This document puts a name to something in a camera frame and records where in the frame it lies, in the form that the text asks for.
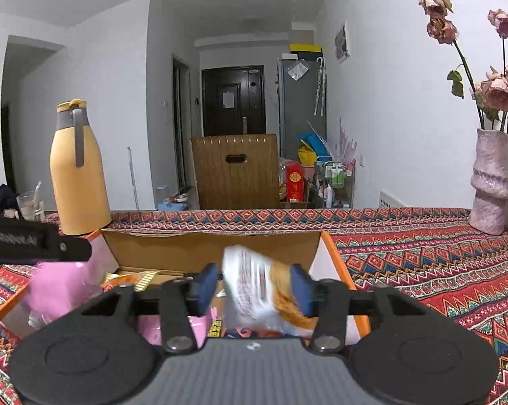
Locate red gift box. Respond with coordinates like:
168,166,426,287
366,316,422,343
285,161,307,202

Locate dried pink roses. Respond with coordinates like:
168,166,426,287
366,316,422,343
418,0,508,138

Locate dark cloth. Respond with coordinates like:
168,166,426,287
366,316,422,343
0,183,22,220

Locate orange thermos jug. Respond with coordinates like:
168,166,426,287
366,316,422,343
49,98,112,236

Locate pink ceramic vase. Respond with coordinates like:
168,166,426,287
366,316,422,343
467,128,508,236

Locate orange cardboard box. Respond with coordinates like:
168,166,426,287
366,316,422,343
0,225,372,342

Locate dark side door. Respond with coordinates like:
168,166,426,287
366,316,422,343
172,54,194,197

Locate wire storage cart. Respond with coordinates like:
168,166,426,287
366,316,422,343
315,158,356,209

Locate patterned red tablecloth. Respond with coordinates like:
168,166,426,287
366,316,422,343
0,207,508,405

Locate clear drinking glass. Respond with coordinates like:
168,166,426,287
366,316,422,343
15,181,46,222

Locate blue plastic object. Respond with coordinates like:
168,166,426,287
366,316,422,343
299,132,327,153

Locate pink wall decoration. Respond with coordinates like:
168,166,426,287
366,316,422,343
337,116,360,165

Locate white orange snack packet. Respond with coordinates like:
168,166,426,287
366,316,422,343
221,245,322,334

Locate white umbrella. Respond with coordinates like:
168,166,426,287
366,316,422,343
314,57,325,116

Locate pink snack packet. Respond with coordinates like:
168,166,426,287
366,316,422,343
26,261,107,330
136,308,218,347

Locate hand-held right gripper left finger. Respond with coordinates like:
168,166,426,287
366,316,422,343
80,263,218,354

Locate yellow box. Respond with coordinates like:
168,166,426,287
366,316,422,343
290,43,323,57

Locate clear plastic bag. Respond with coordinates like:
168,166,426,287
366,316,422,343
288,61,309,82

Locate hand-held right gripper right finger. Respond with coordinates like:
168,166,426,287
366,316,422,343
290,264,425,354

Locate white mop handle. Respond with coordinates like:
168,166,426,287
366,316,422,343
127,147,138,211

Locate dark entrance door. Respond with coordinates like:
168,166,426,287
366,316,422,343
201,65,266,138

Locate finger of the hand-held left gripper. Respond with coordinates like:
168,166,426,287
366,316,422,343
47,236,92,263

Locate wall poster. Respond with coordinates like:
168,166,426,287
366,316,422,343
335,20,351,65

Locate grey refrigerator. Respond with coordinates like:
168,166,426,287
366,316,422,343
277,57,327,161

